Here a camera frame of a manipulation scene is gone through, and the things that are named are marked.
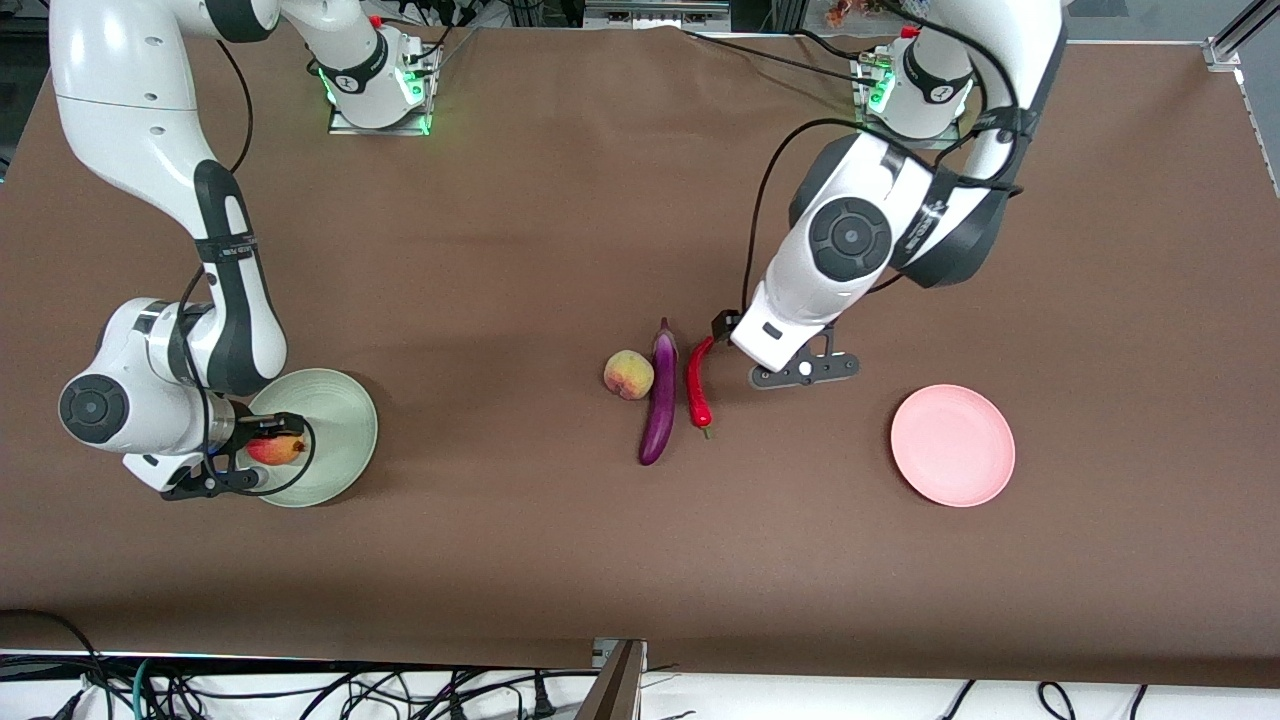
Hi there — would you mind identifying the red apple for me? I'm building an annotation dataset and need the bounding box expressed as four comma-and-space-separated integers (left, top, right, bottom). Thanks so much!
247, 432, 307, 468

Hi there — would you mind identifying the red chili pepper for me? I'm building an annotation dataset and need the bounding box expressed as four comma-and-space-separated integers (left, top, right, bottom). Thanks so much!
685, 336, 717, 439

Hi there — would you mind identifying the yellow pink peach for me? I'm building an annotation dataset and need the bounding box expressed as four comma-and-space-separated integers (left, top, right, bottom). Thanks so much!
604, 350, 656, 401

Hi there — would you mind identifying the light green plate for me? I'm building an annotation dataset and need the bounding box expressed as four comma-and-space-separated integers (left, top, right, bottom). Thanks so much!
240, 368, 379, 508

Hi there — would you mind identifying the purple eggplant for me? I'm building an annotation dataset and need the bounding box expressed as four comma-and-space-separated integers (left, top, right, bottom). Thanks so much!
638, 317, 679, 467

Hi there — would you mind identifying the brown table cover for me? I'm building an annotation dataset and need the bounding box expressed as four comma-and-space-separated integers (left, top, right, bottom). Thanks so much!
0, 18, 1280, 691

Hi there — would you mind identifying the pink plate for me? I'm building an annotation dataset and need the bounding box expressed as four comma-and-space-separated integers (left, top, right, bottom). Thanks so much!
890, 384, 1016, 508

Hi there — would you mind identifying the grey power strip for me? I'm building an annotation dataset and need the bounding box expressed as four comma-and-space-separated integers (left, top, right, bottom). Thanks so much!
583, 0, 732, 31

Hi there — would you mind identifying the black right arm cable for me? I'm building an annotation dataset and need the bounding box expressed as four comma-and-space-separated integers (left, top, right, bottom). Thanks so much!
178, 38, 317, 499

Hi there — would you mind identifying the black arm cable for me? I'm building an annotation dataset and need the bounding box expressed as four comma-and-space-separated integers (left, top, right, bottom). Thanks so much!
178, 38, 317, 499
742, 0, 1025, 313

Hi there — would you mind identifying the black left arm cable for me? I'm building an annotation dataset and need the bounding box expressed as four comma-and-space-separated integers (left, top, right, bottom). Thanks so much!
742, 0, 1025, 313

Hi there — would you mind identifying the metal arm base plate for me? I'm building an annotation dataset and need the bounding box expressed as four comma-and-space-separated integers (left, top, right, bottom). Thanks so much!
328, 100, 433, 136
855, 60, 963, 151

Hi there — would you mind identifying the long black cable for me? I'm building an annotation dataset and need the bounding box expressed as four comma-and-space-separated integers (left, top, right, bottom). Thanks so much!
680, 28, 876, 89

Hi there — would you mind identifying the thick black cable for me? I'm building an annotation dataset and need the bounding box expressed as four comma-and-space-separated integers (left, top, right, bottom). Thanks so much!
0, 608, 113, 720

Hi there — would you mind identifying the aluminium camera post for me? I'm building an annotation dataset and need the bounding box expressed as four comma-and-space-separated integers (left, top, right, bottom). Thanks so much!
573, 638, 649, 720

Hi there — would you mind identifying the aluminium frame profile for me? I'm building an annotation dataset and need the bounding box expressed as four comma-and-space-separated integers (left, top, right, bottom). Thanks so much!
1203, 0, 1280, 73

